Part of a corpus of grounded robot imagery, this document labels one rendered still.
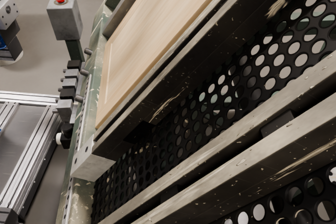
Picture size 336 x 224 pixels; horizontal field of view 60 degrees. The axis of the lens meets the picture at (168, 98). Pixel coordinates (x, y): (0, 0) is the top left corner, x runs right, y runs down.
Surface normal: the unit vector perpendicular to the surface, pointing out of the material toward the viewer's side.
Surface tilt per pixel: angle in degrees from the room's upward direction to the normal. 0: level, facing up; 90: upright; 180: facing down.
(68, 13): 90
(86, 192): 36
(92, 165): 90
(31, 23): 0
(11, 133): 0
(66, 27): 90
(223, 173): 54
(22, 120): 0
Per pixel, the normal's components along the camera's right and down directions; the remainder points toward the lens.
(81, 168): 0.07, 0.73
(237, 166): -0.80, -0.36
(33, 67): 0.00, -0.68
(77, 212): 0.59, -0.58
